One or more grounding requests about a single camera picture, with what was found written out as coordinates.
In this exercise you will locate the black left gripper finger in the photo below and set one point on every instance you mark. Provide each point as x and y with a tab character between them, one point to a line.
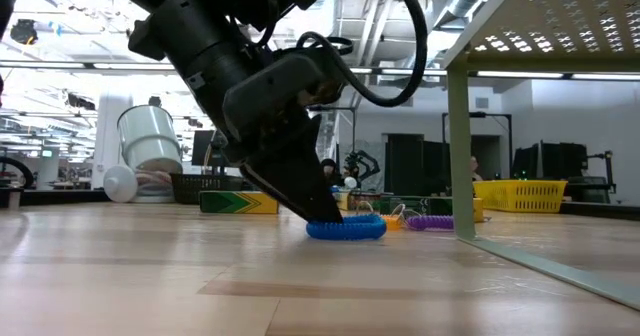
305	181

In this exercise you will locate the black background robot arm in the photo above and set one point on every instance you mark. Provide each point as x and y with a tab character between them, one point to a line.
362	163

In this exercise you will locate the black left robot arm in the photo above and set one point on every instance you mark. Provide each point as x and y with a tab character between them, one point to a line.
200	41

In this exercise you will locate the person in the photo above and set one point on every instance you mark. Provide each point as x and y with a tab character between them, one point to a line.
475	168
330	168

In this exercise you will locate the white ball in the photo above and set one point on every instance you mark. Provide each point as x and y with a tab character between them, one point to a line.
350	183

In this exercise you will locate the black background monitor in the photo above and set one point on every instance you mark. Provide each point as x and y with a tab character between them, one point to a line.
202	148

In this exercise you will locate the black cabinet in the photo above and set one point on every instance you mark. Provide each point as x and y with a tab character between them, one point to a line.
410	166

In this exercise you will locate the black plastic bin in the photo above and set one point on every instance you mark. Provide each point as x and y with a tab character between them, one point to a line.
190	188

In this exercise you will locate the white cylindrical bucket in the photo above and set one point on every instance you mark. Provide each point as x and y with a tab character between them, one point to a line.
150	136

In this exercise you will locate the white round lid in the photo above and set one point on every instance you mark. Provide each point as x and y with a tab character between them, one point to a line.
120	183

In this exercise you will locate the yellow plastic bin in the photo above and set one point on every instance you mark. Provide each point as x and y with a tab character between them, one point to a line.
520	196

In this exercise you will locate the black equipment rack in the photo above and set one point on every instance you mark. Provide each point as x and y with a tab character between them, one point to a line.
560	161

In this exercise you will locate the green perforated metal shelf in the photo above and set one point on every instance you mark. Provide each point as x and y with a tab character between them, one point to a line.
550	26

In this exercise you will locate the black ceiling camera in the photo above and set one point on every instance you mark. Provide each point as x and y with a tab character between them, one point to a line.
23	32

